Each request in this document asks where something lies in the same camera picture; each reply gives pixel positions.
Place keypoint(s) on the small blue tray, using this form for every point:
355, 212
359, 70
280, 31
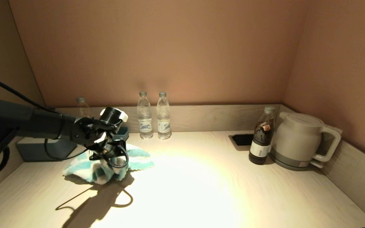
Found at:
124, 133

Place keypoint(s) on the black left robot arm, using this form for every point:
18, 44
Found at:
11, 118

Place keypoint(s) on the teal white striped towel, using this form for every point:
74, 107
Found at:
139, 160

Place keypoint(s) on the black recessed power socket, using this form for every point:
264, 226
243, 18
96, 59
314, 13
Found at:
241, 140

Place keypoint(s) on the clear water bottle blue label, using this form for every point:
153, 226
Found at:
163, 120
144, 120

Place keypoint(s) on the amber tea bottle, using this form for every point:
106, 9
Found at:
81, 107

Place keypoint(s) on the beige electric kettle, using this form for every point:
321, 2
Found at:
296, 136

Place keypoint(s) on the dark liquid bottle white label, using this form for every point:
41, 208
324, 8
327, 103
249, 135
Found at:
260, 145

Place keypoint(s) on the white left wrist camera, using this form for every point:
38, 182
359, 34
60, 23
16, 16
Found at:
112, 115

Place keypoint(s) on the grey kettle base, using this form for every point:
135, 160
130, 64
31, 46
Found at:
293, 166

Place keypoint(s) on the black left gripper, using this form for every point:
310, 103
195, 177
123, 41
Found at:
106, 152

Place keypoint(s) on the grey-blue tissue box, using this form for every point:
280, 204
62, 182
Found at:
43, 151

